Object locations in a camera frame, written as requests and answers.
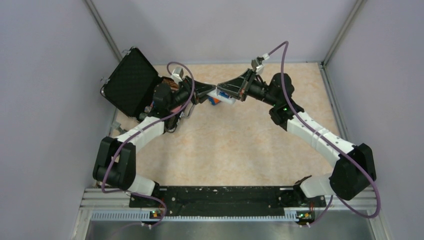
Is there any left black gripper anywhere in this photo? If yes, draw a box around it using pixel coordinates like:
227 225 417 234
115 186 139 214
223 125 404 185
167 75 217 111

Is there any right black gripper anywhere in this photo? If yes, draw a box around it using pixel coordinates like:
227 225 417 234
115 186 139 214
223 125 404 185
217 69 278 107

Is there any white remote control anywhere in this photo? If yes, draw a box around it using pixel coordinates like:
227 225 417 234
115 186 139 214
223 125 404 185
207 89 236 105

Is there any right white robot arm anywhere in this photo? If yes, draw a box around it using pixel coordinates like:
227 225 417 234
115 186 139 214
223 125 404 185
217 69 376 206

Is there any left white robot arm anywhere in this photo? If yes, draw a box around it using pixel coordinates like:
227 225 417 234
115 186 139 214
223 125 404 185
92 76 217 207

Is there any colourful toy brick car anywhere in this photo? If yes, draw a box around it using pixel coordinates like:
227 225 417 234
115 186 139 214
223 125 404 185
208 97 221 106

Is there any black poker chip case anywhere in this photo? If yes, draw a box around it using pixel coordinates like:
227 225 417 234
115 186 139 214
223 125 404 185
100 46 200 133

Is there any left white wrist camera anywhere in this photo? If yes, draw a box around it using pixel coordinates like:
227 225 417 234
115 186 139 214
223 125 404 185
170 67 184 84

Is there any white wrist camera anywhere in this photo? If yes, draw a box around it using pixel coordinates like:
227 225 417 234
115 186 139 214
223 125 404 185
251 53 270 75
170 67 184 84

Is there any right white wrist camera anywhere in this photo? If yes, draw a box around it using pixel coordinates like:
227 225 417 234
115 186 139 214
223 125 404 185
251 53 270 75

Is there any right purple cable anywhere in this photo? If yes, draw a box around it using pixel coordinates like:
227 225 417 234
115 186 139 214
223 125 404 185
266 41 382 228

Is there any purple cable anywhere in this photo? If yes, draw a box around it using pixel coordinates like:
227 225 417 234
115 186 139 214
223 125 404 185
266 41 382 228
100 61 196 229

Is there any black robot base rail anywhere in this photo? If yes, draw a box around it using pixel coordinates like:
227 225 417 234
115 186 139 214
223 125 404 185
129 185 327 217

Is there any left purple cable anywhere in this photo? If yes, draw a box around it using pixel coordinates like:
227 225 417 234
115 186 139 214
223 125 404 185
100 61 196 229

